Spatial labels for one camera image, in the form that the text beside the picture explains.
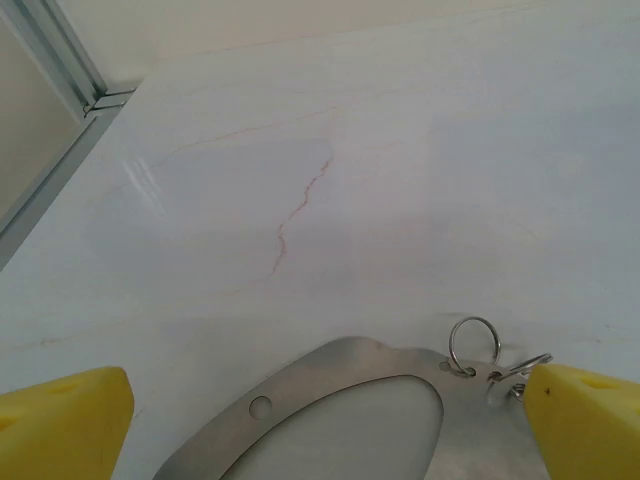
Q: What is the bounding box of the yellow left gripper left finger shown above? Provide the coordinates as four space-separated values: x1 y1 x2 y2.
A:
0 366 135 480

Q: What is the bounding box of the small steel split ring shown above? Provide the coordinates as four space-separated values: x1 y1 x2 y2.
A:
448 315 503 379
487 352 554 401

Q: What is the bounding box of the aluminium frame post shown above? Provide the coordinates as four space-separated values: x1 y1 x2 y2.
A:
0 0 109 114

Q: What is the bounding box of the aluminium frame side rail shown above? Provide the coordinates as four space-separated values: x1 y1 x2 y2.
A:
0 89 139 274

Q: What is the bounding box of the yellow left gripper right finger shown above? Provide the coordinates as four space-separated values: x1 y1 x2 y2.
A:
519 363 640 480

